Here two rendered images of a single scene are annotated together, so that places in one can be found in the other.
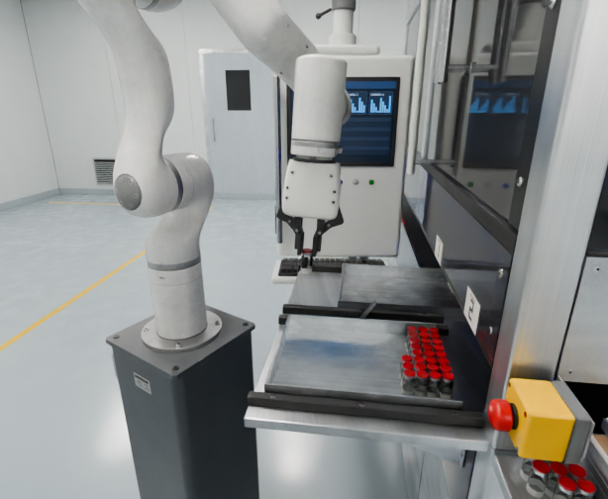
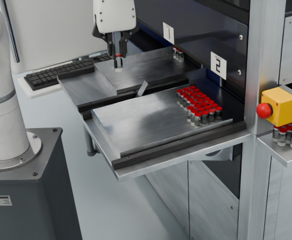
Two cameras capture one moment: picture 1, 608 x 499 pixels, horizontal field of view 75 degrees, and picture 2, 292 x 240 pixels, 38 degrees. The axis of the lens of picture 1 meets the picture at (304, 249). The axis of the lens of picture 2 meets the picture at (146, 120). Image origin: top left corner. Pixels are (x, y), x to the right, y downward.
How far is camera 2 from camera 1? 0.51 m
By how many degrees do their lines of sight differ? 28
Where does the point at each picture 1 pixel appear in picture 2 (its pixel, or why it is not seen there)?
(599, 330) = not seen: outside the picture
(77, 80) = not seen: outside the picture
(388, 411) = (198, 138)
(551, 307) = (273, 48)
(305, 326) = (104, 114)
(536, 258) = (265, 24)
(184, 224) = not seen: outside the picture
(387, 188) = not seen: outside the picture
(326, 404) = (162, 148)
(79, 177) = not seen: outside the picture
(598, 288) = (291, 32)
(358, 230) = (80, 33)
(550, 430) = (287, 107)
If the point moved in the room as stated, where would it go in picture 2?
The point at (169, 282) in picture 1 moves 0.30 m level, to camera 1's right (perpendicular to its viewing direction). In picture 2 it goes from (3, 112) to (105, 80)
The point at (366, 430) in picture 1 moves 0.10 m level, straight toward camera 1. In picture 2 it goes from (191, 153) to (208, 174)
